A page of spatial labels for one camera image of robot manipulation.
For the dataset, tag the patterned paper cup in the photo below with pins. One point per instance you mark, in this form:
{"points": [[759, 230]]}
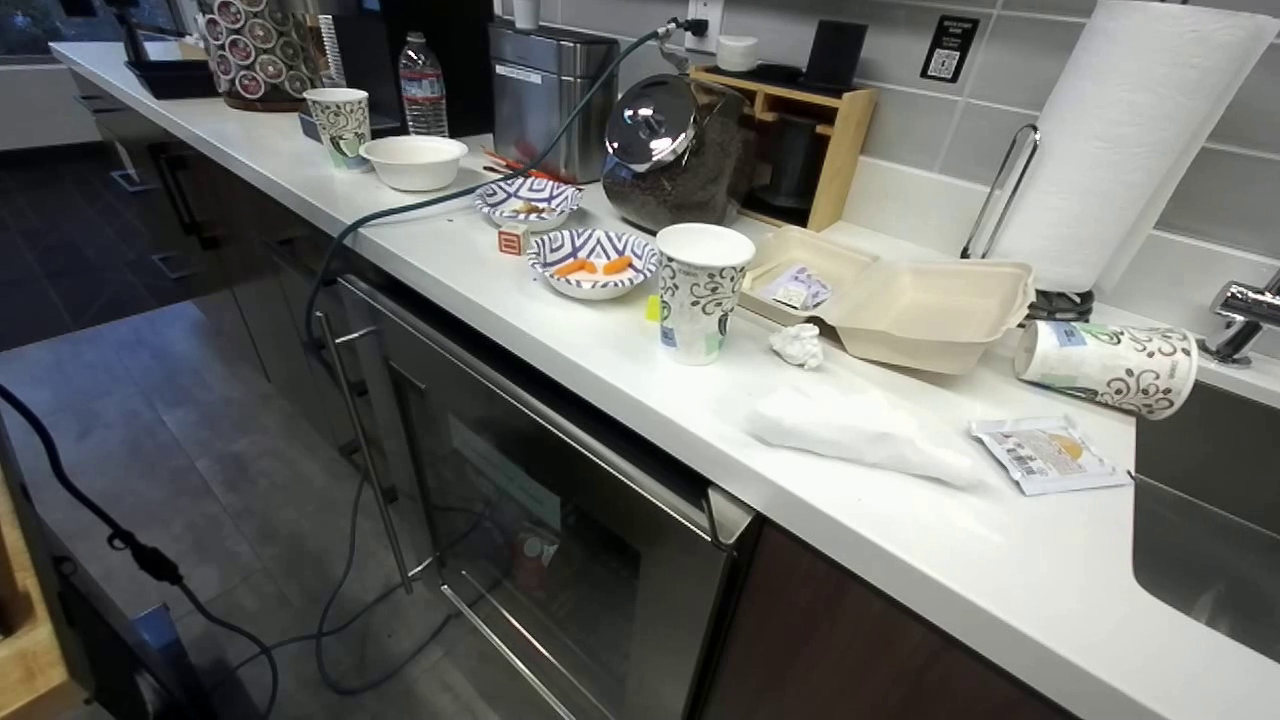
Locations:
{"points": [[1114, 371], [700, 303], [338, 122]]}

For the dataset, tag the patterned bowl with orange food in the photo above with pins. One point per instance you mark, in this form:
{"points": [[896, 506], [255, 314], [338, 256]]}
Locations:
{"points": [[592, 263]]}

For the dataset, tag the crumpled white tissue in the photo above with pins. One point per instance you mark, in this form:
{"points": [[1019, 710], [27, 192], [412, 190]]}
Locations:
{"points": [[802, 344]]}

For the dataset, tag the small orange red object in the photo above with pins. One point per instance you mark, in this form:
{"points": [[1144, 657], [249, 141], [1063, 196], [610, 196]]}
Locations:
{"points": [[508, 241]]}

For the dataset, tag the glass door undercounter appliance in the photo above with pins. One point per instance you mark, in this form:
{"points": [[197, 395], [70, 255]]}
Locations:
{"points": [[560, 532]]}

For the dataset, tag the patterned bowl with blue rim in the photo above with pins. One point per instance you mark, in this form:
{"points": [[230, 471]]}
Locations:
{"points": [[527, 200]]}

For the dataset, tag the stainless steel box container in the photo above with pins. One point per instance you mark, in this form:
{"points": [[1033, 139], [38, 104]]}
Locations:
{"points": [[545, 100]]}

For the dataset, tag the wooden rack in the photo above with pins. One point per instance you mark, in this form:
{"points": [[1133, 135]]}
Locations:
{"points": [[840, 152]]}

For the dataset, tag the small white cup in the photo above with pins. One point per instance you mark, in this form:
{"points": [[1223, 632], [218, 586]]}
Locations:
{"points": [[735, 53]]}

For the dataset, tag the clear plastic water bottle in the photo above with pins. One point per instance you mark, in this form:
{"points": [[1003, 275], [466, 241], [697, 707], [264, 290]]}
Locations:
{"points": [[425, 88]]}

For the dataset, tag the dark wood base cabinet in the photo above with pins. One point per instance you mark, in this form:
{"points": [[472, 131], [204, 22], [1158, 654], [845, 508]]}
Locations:
{"points": [[866, 640]]}

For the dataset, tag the chrome paper towel holder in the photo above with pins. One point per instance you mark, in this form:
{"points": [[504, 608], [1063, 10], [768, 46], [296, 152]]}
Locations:
{"points": [[999, 184]]}

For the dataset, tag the printed sauce packet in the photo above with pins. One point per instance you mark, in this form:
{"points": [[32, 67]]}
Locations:
{"points": [[1044, 452]]}

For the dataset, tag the white paper towel roll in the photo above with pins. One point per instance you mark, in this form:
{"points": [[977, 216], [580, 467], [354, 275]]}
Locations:
{"points": [[1133, 141]]}

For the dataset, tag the black box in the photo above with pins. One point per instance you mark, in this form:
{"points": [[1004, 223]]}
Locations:
{"points": [[165, 61]]}

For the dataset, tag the steel sink basin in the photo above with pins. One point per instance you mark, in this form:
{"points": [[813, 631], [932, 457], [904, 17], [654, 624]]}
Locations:
{"points": [[1204, 532]]}

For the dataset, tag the chrome faucet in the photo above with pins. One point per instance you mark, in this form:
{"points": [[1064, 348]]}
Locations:
{"points": [[1246, 314]]}

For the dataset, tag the light wooden block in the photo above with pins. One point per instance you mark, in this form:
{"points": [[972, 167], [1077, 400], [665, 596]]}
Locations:
{"points": [[27, 624]]}

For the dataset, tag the white wall outlet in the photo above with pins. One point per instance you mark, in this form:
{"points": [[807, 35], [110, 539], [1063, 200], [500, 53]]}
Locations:
{"points": [[706, 27]]}

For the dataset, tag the black card on wall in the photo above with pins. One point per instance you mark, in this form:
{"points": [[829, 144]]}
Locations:
{"points": [[948, 50]]}

